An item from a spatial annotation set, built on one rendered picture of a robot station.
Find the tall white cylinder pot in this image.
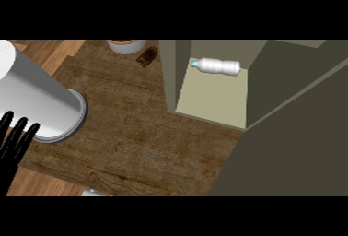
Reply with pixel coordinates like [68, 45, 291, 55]
[0, 40, 91, 145]

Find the white water bottle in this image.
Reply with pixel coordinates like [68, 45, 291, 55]
[189, 57, 242, 77]

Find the small dark brown object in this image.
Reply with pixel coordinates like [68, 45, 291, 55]
[136, 46, 161, 68]

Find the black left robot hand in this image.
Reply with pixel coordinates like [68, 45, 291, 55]
[0, 111, 43, 196]

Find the white pot with brown rim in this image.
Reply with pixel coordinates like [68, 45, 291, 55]
[107, 40, 148, 55]

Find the olive green cabinet door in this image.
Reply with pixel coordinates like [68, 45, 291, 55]
[207, 40, 348, 197]

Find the dark brown wooden mat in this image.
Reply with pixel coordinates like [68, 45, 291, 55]
[18, 40, 245, 197]

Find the small white object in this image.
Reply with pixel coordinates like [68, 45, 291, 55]
[80, 188, 113, 197]

